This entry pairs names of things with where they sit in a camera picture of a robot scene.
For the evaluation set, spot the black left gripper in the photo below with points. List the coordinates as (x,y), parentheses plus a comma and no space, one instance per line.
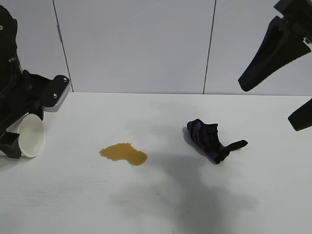
(12,92)

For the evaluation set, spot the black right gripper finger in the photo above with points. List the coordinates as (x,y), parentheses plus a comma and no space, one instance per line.
(302,119)

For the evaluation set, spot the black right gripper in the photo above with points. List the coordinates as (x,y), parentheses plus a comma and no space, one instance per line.
(301,18)

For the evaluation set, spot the white paper coffee cup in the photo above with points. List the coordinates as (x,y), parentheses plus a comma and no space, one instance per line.
(31,136)

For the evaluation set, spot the dark purple striped cloth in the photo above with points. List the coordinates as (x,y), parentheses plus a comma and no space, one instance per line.
(207,139)

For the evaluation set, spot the brown coffee spill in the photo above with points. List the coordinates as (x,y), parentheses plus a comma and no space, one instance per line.
(124,153)

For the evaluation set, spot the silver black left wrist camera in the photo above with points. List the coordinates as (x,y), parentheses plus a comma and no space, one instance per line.
(56,92)

